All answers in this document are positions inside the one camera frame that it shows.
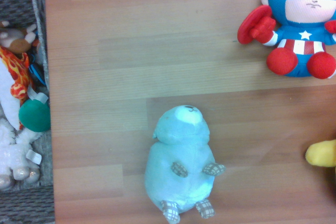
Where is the black and blue toy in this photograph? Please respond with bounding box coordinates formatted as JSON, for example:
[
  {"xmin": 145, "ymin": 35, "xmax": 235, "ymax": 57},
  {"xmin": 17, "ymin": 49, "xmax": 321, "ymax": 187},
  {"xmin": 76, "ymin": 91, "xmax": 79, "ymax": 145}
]
[{"xmin": 27, "ymin": 54, "xmax": 48, "ymax": 87}]

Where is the yellow plush toy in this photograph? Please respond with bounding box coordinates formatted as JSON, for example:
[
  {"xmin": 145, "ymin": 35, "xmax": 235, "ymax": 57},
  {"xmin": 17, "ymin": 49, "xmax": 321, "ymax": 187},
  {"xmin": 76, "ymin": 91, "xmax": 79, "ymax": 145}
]
[{"xmin": 304, "ymin": 139, "xmax": 336, "ymax": 168}]

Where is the light blue plush bear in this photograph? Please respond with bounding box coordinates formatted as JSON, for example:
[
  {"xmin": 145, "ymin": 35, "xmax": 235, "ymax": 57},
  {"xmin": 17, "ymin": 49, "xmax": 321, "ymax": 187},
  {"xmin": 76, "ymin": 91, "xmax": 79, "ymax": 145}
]
[{"xmin": 144, "ymin": 104, "xmax": 227, "ymax": 224}]

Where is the green plush ball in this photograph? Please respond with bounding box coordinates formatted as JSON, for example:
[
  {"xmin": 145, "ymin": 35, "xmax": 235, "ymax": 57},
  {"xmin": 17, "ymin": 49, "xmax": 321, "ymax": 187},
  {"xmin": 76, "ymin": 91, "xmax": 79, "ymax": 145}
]
[{"xmin": 18, "ymin": 99, "xmax": 51, "ymax": 133}]

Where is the Captain America plush doll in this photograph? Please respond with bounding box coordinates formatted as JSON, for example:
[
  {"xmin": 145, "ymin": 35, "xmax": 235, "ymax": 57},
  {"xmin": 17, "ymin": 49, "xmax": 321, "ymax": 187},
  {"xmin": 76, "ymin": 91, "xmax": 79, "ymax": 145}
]
[{"xmin": 237, "ymin": 0, "xmax": 336, "ymax": 80}]

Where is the orange flame pattern plush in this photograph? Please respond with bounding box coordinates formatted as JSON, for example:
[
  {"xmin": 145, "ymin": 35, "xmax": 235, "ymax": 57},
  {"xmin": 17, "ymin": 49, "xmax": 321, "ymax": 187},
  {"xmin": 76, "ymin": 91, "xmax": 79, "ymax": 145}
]
[{"xmin": 0, "ymin": 46, "xmax": 34, "ymax": 106}]

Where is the brown and white plush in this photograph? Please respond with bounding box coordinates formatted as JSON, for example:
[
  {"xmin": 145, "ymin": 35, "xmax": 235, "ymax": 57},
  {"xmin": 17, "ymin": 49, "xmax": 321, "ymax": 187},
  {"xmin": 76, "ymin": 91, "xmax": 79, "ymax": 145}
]
[{"xmin": 0, "ymin": 20, "xmax": 39, "ymax": 54}]

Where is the white plush unicorn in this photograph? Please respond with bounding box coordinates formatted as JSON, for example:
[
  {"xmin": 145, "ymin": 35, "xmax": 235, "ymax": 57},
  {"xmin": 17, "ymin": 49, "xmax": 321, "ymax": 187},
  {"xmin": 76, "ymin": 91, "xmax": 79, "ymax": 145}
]
[{"xmin": 0, "ymin": 57, "xmax": 44, "ymax": 190}]

